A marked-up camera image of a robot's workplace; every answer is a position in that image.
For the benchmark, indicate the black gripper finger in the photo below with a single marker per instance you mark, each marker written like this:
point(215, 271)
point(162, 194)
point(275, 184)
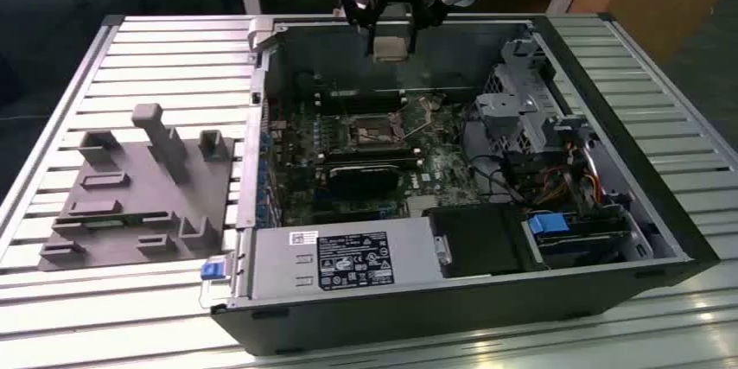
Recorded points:
point(413, 36)
point(347, 6)

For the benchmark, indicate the hard disk in blue carrier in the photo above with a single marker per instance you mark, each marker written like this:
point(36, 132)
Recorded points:
point(548, 224)

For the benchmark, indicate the grey parts rack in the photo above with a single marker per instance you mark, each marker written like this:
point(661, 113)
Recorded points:
point(145, 196)

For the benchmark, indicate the green motherboard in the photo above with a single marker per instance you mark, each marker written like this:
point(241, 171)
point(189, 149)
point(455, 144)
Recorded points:
point(450, 157)

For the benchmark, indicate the black graphics card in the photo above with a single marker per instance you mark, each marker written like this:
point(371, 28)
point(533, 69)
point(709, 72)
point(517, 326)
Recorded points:
point(363, 183)

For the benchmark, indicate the metal drive cage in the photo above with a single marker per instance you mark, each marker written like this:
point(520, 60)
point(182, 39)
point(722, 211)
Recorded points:
point(508, 105)

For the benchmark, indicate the silver power supply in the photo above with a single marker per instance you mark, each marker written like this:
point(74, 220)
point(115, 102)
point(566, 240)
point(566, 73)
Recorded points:
point(277, 265)

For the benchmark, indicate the blue case latch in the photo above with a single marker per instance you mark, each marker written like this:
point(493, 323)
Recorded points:
point(213, 269)

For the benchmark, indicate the black PC case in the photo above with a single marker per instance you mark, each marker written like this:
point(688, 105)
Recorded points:
point(461, 321)

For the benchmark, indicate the silver chipset heat sink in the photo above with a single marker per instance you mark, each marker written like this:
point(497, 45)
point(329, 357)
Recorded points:
point(422, 205)

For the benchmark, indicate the black plastic shroud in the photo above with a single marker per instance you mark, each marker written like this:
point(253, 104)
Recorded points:
point(478, 239)

